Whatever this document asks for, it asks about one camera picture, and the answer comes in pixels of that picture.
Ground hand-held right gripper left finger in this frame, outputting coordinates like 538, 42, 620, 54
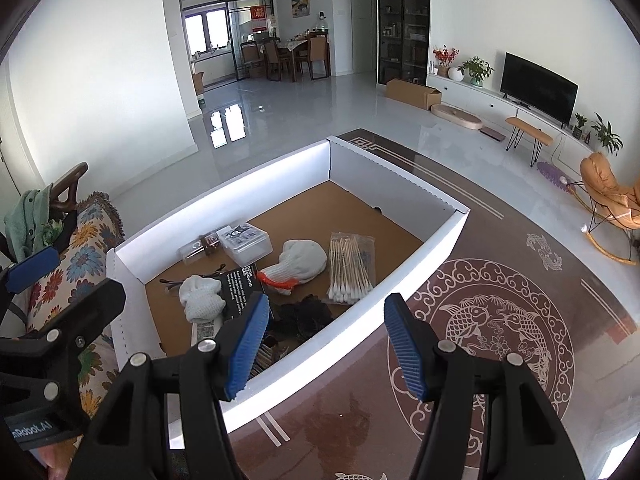
65, 292, 271, 480

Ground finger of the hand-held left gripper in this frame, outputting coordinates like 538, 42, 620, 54
0, 246, 61, 302
0, 278, 126, 377

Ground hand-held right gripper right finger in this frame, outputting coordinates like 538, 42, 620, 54
384, 292, 586, 480

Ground white bottle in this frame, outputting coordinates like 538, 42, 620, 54
190, 319, 222, 347

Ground black printed box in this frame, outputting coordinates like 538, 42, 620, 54
220, 262, 264, 319

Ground eyeglasses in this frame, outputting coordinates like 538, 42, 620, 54
159, 264, 228, 292

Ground white knit glove orange cuff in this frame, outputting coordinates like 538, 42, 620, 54
257, 240, 328, 295

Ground clear plastic box cartoon print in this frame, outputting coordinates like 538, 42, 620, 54
218, 222, 274, 267

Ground clear hair claw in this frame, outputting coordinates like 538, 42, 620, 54
178, 237, 211, 265

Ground white cardboard box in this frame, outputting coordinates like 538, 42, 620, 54
106, 135, 471, 451

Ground green cloth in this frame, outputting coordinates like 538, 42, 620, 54
4, 187, 63, 261

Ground purple round mat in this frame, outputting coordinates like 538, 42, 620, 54
536, 161, 571, 191

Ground oval beige scratcher board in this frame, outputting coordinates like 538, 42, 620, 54
431, 103, 484, 130

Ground wooden bench hairpin legs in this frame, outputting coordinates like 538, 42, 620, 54
505, 116, 555, 167

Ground brown cardboard box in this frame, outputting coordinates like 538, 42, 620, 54
385, 78, 443, 111

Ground orange rocking chair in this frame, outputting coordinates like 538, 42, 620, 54
567, 152, 640, 266

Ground white television cabinet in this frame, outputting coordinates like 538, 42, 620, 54
426, 72, 621, 161

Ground green potted plant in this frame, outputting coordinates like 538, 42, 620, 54
457, 56, 495, 86

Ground dining table with chairs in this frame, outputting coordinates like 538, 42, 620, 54
240, 30, 332, 82

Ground red flower bouquet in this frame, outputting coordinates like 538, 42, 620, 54
432, 45, 460, 78

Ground large leafy potted plant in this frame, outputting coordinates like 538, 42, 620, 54
590, 112, 624, 157

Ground black television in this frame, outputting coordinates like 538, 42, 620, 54
500, 52, 580, 126

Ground white interior door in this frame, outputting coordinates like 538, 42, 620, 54
348, 0, 376, 75

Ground dark glass display cabinet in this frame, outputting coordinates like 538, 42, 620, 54
376, 0, 431, 86

